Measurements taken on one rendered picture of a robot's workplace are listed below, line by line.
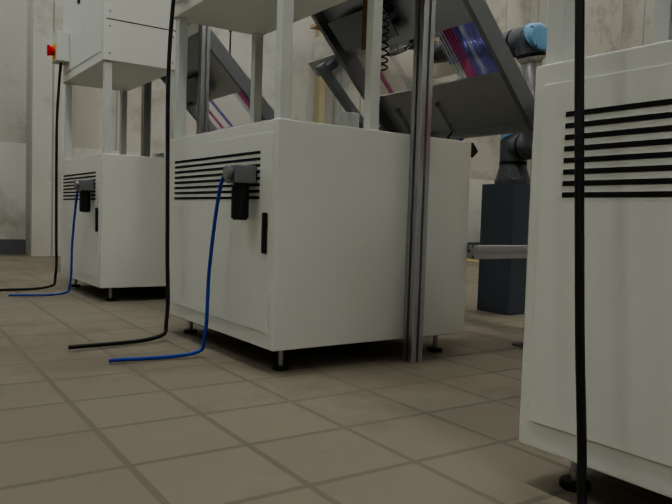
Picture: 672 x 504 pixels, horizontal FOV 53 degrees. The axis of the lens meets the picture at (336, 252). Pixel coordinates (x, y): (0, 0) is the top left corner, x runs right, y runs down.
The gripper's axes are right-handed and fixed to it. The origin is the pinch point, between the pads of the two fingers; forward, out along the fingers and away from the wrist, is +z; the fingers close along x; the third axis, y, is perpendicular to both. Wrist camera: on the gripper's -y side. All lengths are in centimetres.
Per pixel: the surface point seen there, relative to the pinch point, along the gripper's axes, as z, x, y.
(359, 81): 2.9, -19.0, -5.7
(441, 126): -5.5, 6.1, -30.1
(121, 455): 152, 84, -26
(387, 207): 61, 49, -29
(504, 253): 30, 52, -60
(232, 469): 141, 98, -32
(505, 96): -3.5, 40.8, -22.4
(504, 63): 2, 49, -11
